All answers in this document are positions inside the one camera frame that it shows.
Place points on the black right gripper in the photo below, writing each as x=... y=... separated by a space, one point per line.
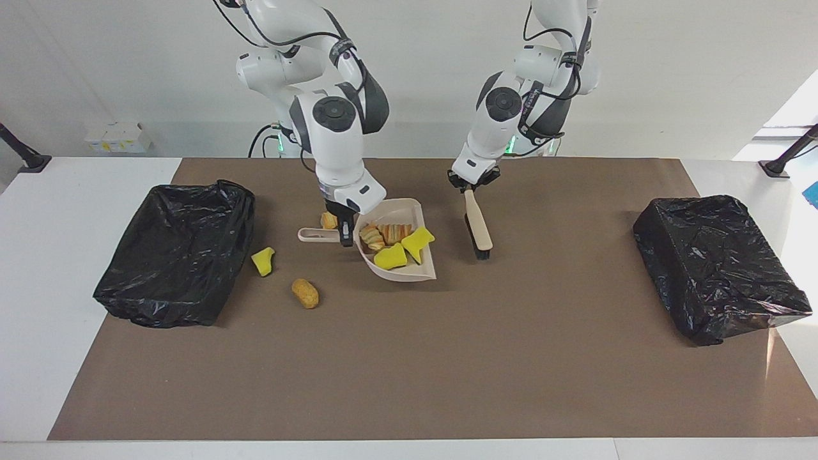
x=342 y=217

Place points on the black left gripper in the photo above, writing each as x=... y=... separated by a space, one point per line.
x=475 y=181

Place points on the striped bread roll piece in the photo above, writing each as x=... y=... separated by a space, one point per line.
x=372 y=237

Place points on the orange croissant bread piece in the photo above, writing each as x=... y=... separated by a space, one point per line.
x=328 y=220

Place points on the yellow sponge piece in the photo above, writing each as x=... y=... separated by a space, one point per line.
x=262 y=262
x=418 y=241
x=390 y=257

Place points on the pale yellow crust piece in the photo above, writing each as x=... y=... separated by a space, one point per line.
x=396 y=231

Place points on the beige hand brush black bristles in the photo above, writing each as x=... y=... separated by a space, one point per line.
x=479 y=227

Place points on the beige plastic dustpan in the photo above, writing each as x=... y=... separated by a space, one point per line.
x=399 y=211

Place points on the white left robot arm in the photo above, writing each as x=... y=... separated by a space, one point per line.
x=498 y=121

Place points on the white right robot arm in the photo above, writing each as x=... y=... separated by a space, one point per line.
x=335 y=147

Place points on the black bag-lined trash bin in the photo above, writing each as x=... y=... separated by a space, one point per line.
x=716 y=268
x=172 y=255

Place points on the brown breaded nugget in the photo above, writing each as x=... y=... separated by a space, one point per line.
x=305 y=293

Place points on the brown table mat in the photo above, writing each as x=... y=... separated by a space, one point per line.
x=409 y=396

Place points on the white socket box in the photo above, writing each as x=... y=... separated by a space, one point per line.
x=118 y=137

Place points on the blue object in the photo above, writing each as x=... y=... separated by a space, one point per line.
x=813 y=195

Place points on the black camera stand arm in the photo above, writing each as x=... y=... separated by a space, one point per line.
x=776 y=169
x=32 y=163

